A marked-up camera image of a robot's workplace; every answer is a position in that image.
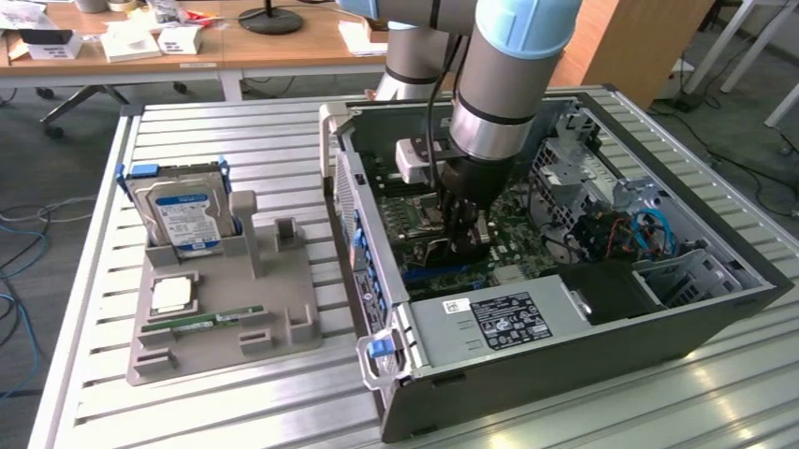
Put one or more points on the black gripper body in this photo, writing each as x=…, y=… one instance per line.
x=478, y=180

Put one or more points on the black graphics card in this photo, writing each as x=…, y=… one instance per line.
x=443, y=259

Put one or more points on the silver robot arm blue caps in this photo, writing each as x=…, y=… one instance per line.
x=506, y=79

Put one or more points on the metal socket cover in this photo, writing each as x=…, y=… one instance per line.
x=483, y=227

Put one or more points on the CPU socket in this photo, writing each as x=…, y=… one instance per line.
x=431, y=212

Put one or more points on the black RAM stick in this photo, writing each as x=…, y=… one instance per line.
x=422, y=242

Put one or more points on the green motherboard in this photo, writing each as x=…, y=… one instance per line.
x=518, y=243

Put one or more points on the blue expansion slot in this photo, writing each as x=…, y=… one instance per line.
x=437, y=273

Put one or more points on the silver chipset heatsink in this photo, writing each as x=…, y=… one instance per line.
x=511, y=277

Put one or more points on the metal drive cage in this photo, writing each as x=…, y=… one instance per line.
x=574, y=187

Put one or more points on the grey power supply unit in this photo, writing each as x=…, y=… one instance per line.
x=450, y=327

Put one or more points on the blue case latch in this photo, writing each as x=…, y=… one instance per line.
x=379, y=349

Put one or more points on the black open PC case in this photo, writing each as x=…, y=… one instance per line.
x=562, y=365

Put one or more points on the white paper stack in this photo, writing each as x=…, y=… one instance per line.
x=362, y=42

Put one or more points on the metal disk bay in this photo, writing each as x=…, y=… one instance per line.
x=688, y=280

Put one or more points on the white box red button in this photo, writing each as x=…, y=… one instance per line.
x=680, y=77

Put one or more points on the wooden office desk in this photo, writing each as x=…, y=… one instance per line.
x=299, y=51
x=75, y=68

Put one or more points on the wooden cabinet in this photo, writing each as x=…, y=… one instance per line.
x=644, y=42

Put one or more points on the hard disk blue carrier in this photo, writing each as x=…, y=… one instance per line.
x=181, y=210

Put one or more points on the green RAM stick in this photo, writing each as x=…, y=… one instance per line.
x=201, y=320

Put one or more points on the grey parts rack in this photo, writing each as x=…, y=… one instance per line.
x=219, y=346

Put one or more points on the black round lamp base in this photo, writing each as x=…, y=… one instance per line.
x=271, y=22

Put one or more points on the silver CPU chip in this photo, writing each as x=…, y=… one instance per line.
x=171, y=295

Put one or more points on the white labelled box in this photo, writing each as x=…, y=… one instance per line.
x=181, y=41

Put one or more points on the white open box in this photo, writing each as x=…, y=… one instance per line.
x=129, y=47

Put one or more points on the black castor desk leg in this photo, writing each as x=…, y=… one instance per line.
x=82, y=100

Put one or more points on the tape roll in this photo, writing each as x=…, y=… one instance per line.
x=119, y=4

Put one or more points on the grey cup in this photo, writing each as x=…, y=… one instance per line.
x=91, y=5

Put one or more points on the black and white box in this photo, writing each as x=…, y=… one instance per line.
x=53, y=44

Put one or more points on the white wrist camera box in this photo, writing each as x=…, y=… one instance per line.
x=414, y=161

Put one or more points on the white table frame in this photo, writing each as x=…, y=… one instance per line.
x=744, y=42

